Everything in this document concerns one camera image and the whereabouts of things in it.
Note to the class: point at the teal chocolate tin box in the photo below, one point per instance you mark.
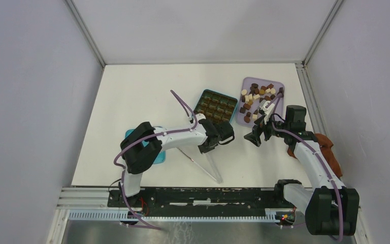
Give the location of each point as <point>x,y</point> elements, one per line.
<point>216,106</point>

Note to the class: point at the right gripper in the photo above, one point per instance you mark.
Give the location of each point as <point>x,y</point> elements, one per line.
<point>257,130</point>

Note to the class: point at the metal tongs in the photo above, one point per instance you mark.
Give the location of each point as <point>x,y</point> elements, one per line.
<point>204,161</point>

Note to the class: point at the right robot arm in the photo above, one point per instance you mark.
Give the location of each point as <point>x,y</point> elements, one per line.
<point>330,208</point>

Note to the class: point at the brown cloth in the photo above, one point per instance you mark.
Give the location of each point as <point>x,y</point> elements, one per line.
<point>329,151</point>

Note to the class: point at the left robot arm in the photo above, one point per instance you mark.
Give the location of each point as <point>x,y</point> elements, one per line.
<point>192,135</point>

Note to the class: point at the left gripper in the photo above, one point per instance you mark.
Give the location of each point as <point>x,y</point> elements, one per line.
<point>203,150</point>

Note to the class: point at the teal tin lid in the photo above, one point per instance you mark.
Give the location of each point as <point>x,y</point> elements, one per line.
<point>143,154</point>

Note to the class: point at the lilac plastic tray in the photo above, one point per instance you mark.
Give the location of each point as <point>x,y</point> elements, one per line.
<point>255,91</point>

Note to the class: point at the white cable duct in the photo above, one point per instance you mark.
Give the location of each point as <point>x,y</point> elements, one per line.
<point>125,215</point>

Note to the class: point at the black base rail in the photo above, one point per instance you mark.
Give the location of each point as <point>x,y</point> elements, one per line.
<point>208,202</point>

